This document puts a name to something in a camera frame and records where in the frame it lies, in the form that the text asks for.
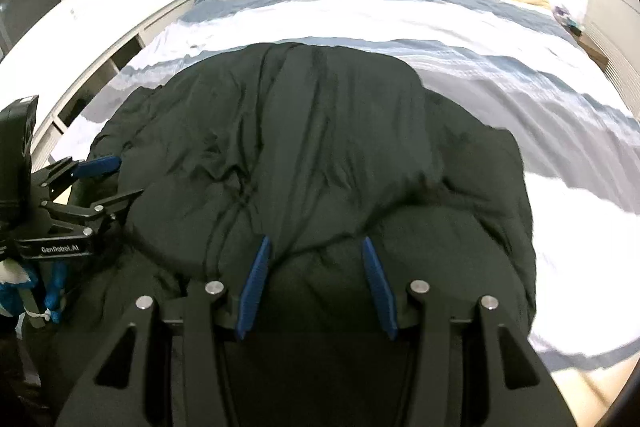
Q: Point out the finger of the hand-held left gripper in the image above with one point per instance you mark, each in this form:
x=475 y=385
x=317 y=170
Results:
x=107 y=206
x=97 y=166

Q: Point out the white wardrobe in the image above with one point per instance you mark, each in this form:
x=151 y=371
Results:
x=617 y=12

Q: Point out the black puffer coat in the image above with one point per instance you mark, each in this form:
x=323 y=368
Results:
x=310 y=167

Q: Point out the white low shelf unit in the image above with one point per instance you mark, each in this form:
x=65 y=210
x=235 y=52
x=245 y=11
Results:
x=95 y=72

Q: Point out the striped bed with duvet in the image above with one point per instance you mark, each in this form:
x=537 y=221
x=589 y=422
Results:
x=450 y=72

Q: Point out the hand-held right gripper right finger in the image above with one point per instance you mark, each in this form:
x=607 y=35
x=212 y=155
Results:
x=380 y=292

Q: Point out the wooden nightstand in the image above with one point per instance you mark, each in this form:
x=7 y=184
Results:
x=592 y=44

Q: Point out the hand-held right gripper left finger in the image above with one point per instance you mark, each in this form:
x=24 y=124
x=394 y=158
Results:
x=252 y=292

